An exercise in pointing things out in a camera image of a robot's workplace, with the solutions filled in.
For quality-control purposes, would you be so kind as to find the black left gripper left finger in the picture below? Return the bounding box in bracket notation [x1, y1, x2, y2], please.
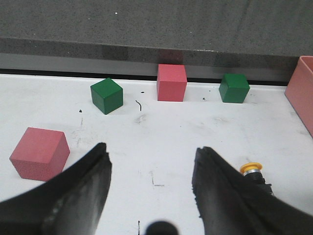
[0, 142, 112, 235]

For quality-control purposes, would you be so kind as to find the green wooden cube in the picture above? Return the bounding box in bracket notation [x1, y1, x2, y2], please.
[90, 78, 124, 115]
[219, 73, 250, 103]

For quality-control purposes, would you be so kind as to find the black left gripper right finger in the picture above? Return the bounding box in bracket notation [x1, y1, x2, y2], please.
[192, 147, 313, 235]

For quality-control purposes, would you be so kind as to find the grey stone counter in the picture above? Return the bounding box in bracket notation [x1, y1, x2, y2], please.
[0, 0, 313, 82]

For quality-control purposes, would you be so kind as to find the red wooden cube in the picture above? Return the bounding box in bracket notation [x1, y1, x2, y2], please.
[156, 64, 187, 102]
[9, 127, 70, 181]

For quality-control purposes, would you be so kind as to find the yellow push button switch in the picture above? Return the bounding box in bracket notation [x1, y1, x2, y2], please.
[240, 162, 274, 196]

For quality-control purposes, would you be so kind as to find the pink plastic bin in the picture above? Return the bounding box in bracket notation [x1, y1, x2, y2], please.
[285, 56, 313, 135]

